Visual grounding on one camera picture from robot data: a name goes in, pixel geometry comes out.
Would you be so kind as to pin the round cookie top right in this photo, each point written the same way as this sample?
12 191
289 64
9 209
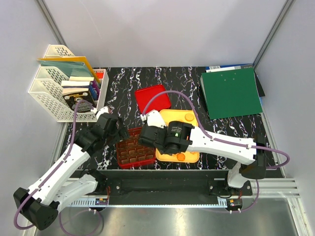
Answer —
189 116

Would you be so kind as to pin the white pen holder box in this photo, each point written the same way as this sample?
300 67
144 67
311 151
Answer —
103 77

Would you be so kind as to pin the yellow folder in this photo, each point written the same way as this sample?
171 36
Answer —
76 59

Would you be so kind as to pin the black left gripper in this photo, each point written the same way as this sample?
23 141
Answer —
122 133

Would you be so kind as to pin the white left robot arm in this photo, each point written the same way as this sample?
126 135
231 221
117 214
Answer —
42 202

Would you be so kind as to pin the blue binder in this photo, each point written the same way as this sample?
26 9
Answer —
260 90

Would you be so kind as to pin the red cookie box with tray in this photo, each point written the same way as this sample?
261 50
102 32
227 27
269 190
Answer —
130 154

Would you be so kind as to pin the teal folder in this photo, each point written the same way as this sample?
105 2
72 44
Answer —
69 68

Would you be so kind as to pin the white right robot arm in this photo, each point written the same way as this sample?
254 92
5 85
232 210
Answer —
177 137

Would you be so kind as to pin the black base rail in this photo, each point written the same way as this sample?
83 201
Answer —
142 188

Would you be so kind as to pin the yellow plastic tray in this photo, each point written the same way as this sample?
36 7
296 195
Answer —
169 115

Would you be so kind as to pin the white mesh file organizer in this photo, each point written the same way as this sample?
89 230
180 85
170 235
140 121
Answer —
49 82

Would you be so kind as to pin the green folder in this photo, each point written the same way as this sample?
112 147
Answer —
231 93

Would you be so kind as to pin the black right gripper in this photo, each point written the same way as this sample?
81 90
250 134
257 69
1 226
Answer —
157 127

